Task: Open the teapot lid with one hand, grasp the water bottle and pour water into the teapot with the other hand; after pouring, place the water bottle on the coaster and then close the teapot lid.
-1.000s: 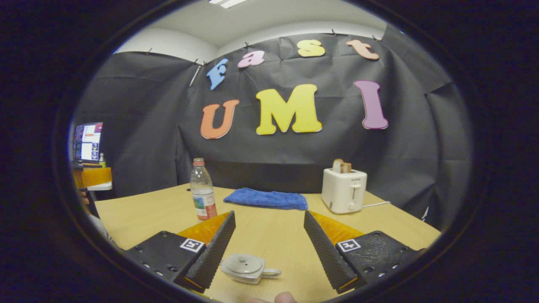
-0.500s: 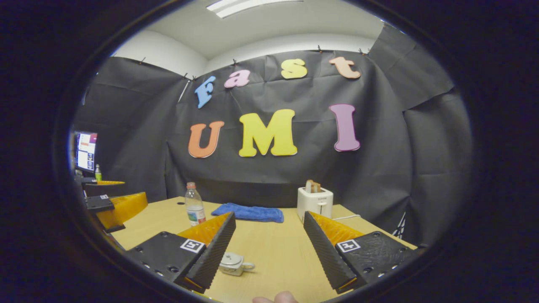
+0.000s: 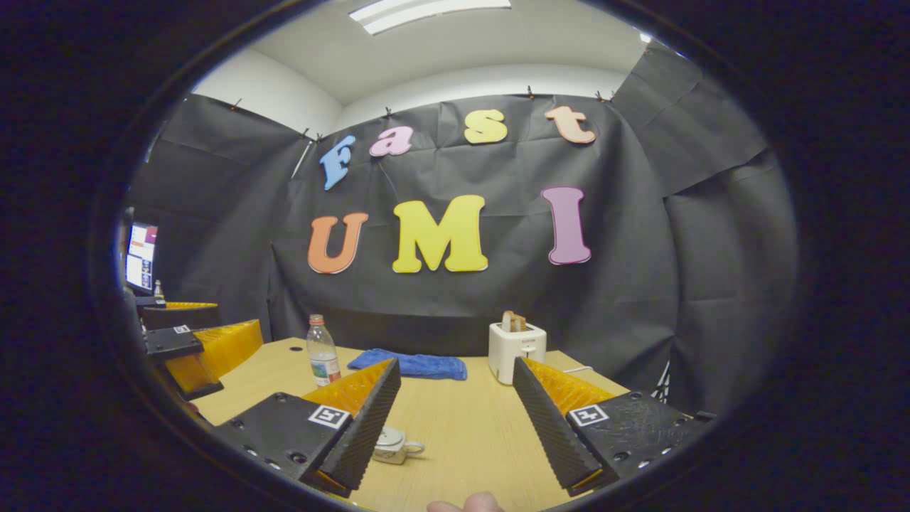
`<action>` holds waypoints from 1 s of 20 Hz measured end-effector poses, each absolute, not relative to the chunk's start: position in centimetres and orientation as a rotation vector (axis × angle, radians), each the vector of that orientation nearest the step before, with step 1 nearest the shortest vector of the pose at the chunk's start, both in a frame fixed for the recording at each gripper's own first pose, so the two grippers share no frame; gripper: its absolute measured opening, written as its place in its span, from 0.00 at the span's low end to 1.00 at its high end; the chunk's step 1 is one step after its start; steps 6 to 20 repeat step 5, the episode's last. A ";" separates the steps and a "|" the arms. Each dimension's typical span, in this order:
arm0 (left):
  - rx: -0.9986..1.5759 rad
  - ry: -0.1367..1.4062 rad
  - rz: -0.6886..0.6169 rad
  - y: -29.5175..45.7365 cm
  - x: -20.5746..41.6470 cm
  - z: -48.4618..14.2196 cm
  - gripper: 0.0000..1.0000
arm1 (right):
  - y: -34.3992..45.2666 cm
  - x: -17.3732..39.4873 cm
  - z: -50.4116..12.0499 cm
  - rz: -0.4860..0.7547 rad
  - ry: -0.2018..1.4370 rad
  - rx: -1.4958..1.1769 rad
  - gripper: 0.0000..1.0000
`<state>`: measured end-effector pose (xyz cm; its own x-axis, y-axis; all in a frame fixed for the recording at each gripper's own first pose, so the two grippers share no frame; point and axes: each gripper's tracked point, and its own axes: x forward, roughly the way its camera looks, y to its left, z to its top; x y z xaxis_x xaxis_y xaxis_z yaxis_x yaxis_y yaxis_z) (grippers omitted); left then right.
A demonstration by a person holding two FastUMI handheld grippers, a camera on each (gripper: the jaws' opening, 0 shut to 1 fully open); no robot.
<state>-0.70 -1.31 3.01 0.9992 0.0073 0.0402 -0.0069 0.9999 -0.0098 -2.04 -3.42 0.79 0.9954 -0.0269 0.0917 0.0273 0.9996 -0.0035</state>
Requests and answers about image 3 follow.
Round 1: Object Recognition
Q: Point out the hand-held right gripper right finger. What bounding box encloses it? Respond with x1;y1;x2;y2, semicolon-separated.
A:
512;356;717;498

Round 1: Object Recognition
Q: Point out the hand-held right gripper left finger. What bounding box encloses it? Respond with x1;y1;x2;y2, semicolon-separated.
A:
212;357;402;498

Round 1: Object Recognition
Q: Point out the white teacup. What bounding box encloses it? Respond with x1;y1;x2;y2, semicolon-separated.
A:
370;427;427;466

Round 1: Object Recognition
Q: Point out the clear plastic water bottle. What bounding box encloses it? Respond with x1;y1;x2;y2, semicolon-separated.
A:
306;314;343;388

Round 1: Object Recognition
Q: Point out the computer monitor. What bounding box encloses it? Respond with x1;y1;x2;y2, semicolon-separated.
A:
125;222;159;294

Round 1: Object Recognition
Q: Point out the blue towel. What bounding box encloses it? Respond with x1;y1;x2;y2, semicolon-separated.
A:
346;348;469;382

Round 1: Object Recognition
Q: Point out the white toaster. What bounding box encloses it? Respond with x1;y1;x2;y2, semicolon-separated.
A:
488;321;548;386

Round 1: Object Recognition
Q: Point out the black backdrop cloth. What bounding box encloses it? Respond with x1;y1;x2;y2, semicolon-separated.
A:
121;39;801;417

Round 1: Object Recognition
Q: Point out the ceiling light panel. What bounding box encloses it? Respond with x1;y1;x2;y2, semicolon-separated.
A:
348;0;513;36

